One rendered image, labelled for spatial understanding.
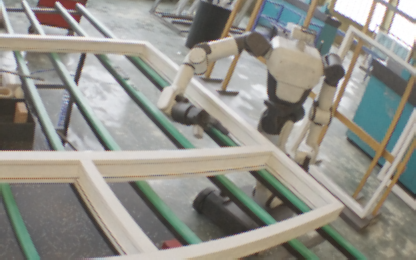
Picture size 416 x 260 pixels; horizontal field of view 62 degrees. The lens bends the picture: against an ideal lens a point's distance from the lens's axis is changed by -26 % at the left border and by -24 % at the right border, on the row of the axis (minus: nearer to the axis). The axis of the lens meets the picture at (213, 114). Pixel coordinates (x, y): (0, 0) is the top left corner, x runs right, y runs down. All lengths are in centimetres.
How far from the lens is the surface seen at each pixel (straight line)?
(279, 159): 174
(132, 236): 102
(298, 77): 205
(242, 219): 265
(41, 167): 118
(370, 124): 540
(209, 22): 611
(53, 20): 505
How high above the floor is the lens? 160
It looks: 21 degrees down
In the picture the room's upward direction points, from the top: 23 degrees clockwise
